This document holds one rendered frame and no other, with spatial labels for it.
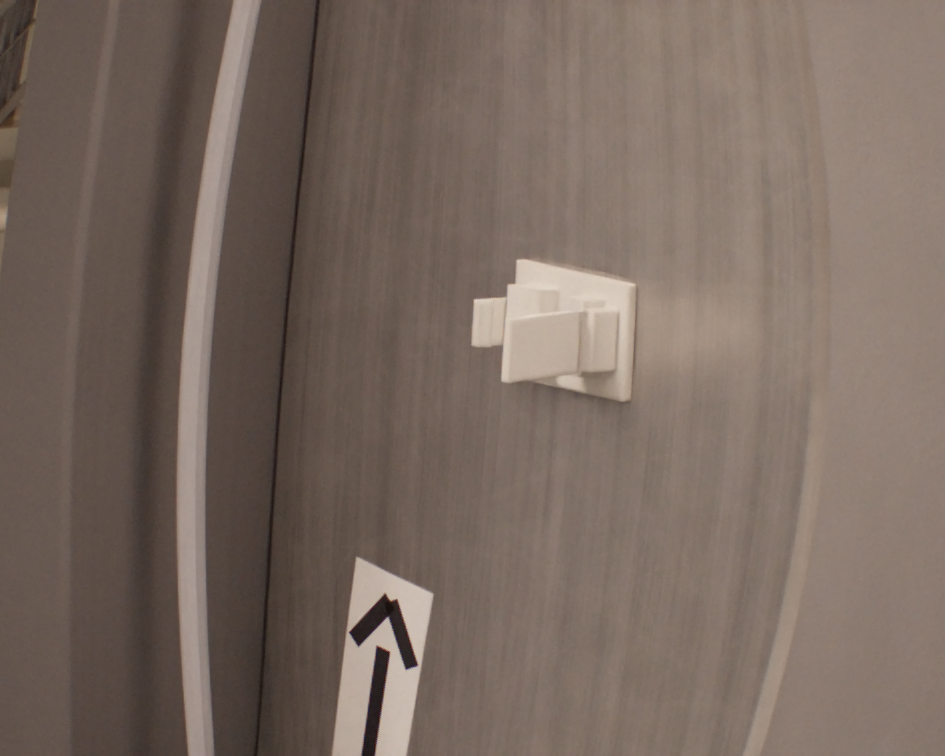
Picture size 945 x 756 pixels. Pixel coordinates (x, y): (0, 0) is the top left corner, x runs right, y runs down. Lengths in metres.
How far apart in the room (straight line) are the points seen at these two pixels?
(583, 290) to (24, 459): 0.09
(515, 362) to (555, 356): 0.01
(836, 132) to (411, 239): 0.09
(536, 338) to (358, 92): 0.07
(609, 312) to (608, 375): 0.01
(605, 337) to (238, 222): 0.07
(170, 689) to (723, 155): 0.13
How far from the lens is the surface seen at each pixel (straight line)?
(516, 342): 1.01
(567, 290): 1.03
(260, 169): 1.07
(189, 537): 1.05
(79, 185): 1.04
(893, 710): 0.99
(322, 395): 1.07
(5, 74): 6.08
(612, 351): 1.02
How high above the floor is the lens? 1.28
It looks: 8 degrees down
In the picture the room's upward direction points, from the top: 3 degrees clockwise
